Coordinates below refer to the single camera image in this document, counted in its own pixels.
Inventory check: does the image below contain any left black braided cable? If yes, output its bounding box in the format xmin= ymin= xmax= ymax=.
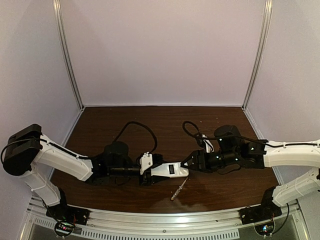
xmin=113 ymin=121 xmax=158 ymax=153

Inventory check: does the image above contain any aluminium frame post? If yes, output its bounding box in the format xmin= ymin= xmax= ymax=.
xmin=241 ymin=0 xmax=274 ymax=110
xmin=52 ymin=0 xmax=85 ymax=110

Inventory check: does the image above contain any left aluminium frame post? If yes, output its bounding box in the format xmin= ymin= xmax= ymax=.
xmin=52 ymin=0 xmax=85 ymax=110

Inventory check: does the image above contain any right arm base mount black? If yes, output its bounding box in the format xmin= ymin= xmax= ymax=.
xmin=238 ymin=186 xmax=282 ymax=225

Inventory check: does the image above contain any front aluminium rail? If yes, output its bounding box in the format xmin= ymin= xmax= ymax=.
xmin=17 ymin=196 xmax=311 ymax=240

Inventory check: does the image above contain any black braided cable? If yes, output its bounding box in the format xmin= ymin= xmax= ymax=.
xmin=182 ymin=121 xmax=205 ymax=141
xmin=113 ymin=121 xmax=158 ymax=153

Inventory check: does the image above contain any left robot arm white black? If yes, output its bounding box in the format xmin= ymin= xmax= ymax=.
xmin=0 ymin=124 xmax=187 ymax=210

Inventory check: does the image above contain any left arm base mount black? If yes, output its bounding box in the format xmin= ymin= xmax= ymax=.
xmin=46 ymin=188 xmax=90 ymax=226

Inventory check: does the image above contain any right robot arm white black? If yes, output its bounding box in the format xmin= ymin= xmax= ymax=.
xmin=180 ymin=125 xmax=320 ymax=208

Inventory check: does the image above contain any right black braided cable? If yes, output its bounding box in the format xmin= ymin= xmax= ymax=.
xmin=182 ymin=121 xmax=205 ymax=141

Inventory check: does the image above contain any right aluminium frame post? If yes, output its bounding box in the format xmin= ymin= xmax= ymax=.
xmin=241 ymin=0 xmax=274 ymax=110

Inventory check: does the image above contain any clear handle screwdriver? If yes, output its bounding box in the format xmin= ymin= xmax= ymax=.
xmin=170 ymin=177 xmax=189 ymax=202

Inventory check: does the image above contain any red white remote control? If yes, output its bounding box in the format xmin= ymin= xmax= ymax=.
xmin=150 ymin=162 xmax=189 ymax=178

